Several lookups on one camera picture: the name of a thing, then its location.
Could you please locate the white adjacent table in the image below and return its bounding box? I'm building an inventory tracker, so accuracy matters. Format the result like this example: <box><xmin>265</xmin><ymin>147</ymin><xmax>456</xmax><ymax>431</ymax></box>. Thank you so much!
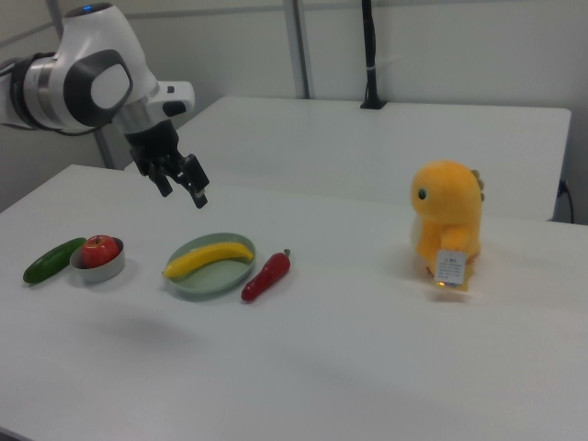
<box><xmin>123</xmin><ymin>95</ymin><xmax>573</xmax><ymax>222</ymax></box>

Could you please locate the red apple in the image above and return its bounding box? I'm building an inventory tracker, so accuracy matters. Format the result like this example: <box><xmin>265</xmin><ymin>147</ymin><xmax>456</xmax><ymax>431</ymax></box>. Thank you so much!
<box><xmin>81</xmin><ymin>234</ymin><xmax>121</xmax><ymax>269</ymax></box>

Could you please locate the grey partition post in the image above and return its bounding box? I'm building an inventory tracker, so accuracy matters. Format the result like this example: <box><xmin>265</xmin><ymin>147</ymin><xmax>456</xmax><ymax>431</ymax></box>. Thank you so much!
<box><xmin>281</xmin><ymin>0</ymin><xmax>312</xmax><ymax>99</ymax></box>

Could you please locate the black pole with clamp base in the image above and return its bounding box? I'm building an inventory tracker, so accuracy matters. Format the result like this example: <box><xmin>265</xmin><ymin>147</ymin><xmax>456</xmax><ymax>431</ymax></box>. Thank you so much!
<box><xmin>359</xmin><ymin>0</ymin><xmax>386</xmax><ymax>110</ymax></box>

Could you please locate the orange plush dinosaur toy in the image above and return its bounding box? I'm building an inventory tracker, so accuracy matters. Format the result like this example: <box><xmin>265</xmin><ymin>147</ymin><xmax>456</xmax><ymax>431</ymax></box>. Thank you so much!
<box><xmin>408</xmin><ymin>158</ymin><xmax>488</xmax><ymax>282</ymax></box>

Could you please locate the white paper plush tag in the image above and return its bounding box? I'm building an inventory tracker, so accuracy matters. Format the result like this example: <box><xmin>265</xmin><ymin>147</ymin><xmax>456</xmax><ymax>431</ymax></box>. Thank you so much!
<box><xmin>433</xmin><ymin>248</ymin><xmax>468</xmax><ymax>288</ymax></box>

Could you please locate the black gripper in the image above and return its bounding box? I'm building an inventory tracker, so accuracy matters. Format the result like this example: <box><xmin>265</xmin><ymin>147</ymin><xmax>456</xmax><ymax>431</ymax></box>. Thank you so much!
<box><xmin>123</xmin><ymin>119</ymin><xmax>211</xmax><ymax>209</ymax></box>

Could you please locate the light green plastic plate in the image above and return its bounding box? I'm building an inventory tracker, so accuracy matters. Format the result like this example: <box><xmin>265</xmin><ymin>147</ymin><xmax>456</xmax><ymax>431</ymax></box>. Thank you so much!
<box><xmin>164</xmin><ymin>232</ymin><xmax>257</xmax><ymax>296</ymax></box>

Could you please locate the yellow banana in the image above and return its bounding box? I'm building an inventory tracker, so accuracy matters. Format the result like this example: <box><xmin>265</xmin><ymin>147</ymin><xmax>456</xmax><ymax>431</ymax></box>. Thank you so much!
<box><xmin>162</xmin><ymin>242</ymin><xmax>256</xmax><ymax>279</ymax></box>

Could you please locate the dark green cucumber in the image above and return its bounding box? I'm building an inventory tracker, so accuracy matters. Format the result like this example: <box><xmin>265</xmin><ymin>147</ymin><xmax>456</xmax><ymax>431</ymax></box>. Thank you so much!
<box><xmin>22</xmin><ymin>237</ymin><xmax>87</xmax><ymax>286</ymax></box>

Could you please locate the red chili pepper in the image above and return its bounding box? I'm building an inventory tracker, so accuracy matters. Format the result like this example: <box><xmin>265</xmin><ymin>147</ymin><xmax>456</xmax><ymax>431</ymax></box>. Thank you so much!
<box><xmin>241</xmin><ymin>248</ymin><xmax>292</xmax><ymax>303</ymax></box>

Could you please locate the small grey metal bowl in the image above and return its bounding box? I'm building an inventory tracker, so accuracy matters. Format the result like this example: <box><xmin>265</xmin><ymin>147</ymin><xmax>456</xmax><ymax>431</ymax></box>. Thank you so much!
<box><xmin>69</xmin><ymin>236</ymin><xmax>127</xmax><ymax>284</ymax></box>

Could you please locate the black wall cable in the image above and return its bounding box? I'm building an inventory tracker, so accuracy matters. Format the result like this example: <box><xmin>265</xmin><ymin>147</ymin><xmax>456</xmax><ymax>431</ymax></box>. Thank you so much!
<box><xmin>557</xmin><ymin>178</ymin><xmax>576</xmax><ymax>224</ymax></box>

